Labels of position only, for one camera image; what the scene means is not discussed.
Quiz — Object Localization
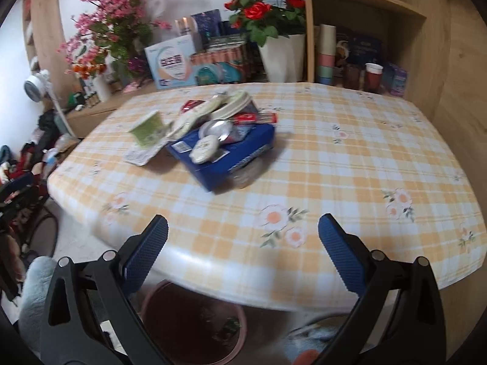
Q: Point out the black chair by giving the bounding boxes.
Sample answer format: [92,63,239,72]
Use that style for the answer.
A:
[0,177,58,301]

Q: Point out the red rose plant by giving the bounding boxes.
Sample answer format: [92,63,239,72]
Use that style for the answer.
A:
[225,0,307,48]

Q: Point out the brown glass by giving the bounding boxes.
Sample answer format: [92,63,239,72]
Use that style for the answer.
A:
[344,64,362,90]

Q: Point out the white bottle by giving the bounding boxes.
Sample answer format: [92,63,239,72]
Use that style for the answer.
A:
[93,75,112,103]

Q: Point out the crushed silver can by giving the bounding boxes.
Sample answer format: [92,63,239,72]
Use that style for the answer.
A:
[198,119,233,145]

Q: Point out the dark blue book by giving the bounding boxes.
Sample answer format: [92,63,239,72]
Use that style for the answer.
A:
[348,36,383,65]

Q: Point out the white and blue carton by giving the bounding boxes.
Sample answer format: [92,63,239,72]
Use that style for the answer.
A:
[144,35,198,91]

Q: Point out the clear plastic container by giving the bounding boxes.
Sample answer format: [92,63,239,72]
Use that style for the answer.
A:
[228,156,272,191]

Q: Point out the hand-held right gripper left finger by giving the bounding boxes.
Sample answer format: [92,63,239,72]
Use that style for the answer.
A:
[40,215,170,365]

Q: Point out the dark green box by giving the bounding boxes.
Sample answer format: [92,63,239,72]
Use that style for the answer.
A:
[207,34,248,50]

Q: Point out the pink blossom bouquet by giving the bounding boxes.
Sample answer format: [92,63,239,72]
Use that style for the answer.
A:
[57,0,176,84]

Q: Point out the stack of pastel cups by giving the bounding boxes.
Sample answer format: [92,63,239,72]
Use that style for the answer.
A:
[316,24,337,85]

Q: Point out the silver canister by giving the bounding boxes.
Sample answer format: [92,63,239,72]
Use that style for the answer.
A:
[175,17,196,39]

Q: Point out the purple flower bunch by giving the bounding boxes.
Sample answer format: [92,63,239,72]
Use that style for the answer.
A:
[127,55,145,75]

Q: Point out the stack of white disposable plates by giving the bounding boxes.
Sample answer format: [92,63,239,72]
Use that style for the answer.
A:
[167,97,225,141]

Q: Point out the small purple blue box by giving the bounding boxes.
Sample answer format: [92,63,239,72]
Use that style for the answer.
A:
[382,63,408,97]

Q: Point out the wooden shelf unit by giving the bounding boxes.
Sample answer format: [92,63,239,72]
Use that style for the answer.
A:
[300,0,487,122]

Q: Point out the light blue fleece cloth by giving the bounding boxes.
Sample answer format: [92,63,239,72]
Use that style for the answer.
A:
[19,256,58,350]

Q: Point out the dark blue gift box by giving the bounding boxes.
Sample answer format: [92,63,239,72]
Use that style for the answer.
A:
[190,9,223,42]

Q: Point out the green carton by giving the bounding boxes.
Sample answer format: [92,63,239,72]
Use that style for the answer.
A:
[128,109,165,150]

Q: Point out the flattened white wrapper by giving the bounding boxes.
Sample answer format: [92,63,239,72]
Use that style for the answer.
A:
[124,137,172,167]

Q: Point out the low wooden sideboard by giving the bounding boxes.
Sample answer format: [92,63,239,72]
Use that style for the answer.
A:
[65,80,160,139]

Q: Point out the red cola can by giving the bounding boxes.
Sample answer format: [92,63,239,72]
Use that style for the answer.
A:
[233,112,263,126]

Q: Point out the white flower pot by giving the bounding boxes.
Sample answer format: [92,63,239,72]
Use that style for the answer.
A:
[259,33,306,83]

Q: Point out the white fan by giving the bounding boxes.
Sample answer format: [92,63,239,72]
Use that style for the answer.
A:
[23,69,77,137]

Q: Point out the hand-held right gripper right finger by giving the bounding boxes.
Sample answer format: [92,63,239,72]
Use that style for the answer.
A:
[317,213,447,365]

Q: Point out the pile of clothes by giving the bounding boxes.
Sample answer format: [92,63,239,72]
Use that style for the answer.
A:
[0,108,82,206]

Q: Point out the orange flower bunch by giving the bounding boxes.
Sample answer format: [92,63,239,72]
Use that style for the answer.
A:
[70,49,107,80]

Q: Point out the brown round bin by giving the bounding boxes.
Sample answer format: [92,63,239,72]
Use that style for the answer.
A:
[139,279,248,365]

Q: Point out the red paper cup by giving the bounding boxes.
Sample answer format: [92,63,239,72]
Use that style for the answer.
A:
[365,63,384,92]

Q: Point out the narrow wooden shelf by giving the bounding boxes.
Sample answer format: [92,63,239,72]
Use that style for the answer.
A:
[22,0,73,84]

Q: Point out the stack of paper bowls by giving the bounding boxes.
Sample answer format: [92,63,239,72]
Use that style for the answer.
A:
[209,90,259,122]

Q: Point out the blue cardboard box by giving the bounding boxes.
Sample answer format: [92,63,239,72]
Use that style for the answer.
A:
[167,122,275,193]

